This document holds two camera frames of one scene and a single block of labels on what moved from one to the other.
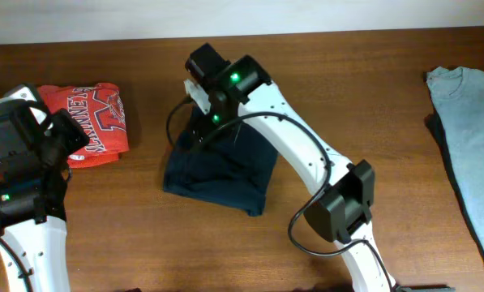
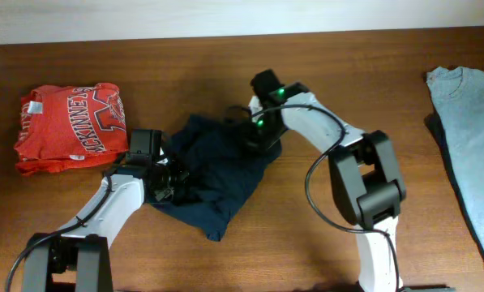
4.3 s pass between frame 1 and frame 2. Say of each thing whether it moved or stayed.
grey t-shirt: stayed
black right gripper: moved
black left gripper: moved
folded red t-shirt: stayed
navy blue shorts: moved
